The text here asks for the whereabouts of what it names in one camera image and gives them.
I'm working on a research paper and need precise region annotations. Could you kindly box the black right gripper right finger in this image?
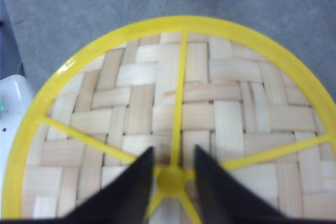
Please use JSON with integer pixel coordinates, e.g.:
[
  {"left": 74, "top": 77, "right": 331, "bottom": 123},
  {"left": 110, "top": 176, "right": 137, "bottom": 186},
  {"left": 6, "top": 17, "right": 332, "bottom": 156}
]
[{"left": 194, "top": 144, "right": 289, "bottom": 224}]

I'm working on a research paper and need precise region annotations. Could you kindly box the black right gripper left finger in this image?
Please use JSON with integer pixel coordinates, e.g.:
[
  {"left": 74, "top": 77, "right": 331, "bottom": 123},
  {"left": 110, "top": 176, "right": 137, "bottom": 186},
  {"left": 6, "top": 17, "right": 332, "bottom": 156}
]
[{"left": 62, "top": 146, "right": 155, "bottom": 224}]

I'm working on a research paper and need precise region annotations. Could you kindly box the woven bamboo steamer lid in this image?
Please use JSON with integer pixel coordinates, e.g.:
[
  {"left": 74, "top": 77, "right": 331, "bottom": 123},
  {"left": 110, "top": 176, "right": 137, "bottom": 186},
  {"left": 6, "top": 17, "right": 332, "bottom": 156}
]
[{"left": 1, "top": 16, "right": 335, "bottom": 223}]

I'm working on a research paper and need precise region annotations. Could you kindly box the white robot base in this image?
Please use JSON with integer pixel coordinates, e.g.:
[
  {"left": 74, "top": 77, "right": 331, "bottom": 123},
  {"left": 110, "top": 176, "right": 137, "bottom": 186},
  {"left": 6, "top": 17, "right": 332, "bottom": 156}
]
[{"left": 0, "top": 0, "right": 35, "bottom": 219}]

